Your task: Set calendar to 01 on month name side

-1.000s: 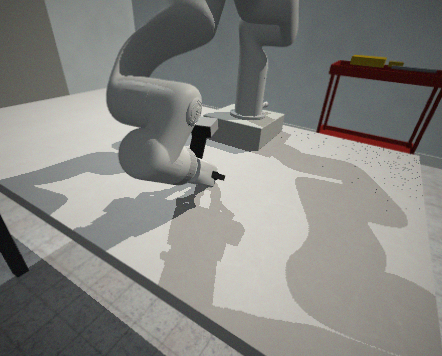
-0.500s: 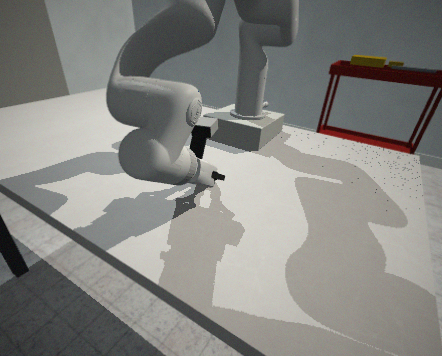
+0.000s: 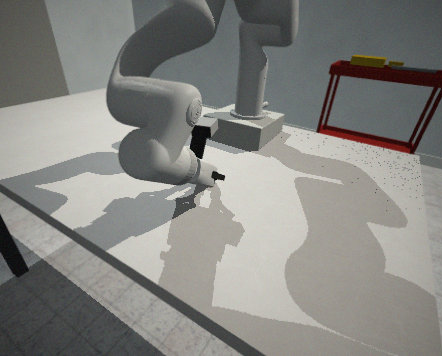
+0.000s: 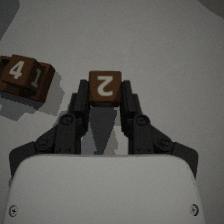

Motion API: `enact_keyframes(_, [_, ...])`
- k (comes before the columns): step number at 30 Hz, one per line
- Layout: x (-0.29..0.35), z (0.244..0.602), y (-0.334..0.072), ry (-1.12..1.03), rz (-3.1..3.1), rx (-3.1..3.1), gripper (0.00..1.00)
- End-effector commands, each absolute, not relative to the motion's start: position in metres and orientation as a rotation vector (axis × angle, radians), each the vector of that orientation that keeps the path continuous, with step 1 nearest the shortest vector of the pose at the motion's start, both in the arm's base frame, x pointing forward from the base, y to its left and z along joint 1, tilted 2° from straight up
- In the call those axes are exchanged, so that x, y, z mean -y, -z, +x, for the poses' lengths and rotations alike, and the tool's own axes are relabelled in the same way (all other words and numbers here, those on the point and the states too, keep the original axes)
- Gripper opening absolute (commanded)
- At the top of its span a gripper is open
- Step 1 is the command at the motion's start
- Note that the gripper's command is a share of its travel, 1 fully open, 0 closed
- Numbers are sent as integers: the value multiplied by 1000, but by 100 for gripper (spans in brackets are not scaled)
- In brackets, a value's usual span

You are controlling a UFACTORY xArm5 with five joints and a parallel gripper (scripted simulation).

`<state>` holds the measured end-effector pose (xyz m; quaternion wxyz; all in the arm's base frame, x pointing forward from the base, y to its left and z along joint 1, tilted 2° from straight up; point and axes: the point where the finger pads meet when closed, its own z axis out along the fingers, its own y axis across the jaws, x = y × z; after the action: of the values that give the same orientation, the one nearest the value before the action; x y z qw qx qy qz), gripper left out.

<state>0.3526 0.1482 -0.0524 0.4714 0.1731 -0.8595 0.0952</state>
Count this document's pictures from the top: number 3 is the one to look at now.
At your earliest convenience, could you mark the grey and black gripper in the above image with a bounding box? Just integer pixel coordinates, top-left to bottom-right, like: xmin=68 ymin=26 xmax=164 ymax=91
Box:
xmin=185 ymin=154 xmax=225 ymax=188

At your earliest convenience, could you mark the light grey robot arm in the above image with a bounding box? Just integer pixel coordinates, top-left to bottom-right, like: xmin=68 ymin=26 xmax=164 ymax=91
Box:
xmin=106 ymin=0 xmax=299 ymax=185

